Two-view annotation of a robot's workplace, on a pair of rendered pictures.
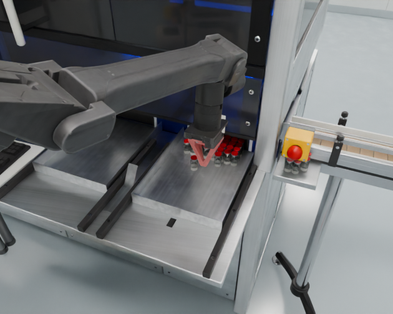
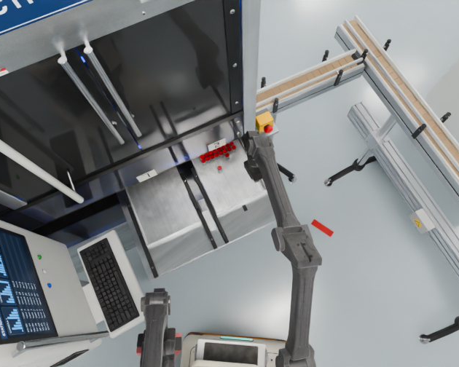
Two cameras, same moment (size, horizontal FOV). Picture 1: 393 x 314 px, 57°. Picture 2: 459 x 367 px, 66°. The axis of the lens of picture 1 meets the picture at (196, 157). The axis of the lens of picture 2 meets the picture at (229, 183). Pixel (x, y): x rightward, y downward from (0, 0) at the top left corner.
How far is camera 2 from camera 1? 98 cm
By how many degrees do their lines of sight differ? 37
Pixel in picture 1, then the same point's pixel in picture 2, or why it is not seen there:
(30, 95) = (312, 247)
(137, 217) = (228, 219)
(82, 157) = (159, 217)
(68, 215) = (199, 248)
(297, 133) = (263, 118)
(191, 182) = (228, 180)
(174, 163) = (208, 177)
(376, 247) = not seen: hidden behind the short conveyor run
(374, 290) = (293, 127)
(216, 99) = not seen: hidden behind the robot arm
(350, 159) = (283, 103)
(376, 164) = (295, 97)
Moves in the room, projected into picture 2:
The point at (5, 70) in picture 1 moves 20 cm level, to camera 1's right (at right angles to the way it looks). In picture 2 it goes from (297, 247) to (340, 196)
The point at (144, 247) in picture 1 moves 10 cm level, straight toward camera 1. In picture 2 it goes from (248, 228) to (268, 239)
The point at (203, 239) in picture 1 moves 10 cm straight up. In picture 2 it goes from (265, 202) to (266, 195)
